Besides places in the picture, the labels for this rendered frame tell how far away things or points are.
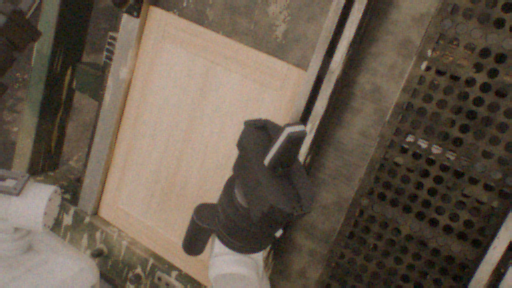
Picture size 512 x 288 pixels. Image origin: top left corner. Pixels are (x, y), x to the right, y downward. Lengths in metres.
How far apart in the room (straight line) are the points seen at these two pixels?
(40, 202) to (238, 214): 0.29
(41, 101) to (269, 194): 1.01
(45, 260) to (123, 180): 0.53
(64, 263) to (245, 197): 0.34
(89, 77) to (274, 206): 0.99
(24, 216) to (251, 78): 0.53
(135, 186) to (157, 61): 0.32
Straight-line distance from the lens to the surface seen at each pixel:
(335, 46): 0.96
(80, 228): 1.39
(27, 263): 0.80
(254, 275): 0.66
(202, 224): 0.62
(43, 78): 1.41
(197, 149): 1.14
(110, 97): 1.26
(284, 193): 0.51
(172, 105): 1.17
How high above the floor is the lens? 1.99
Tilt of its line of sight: 49 degrees down
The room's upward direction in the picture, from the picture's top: straight up
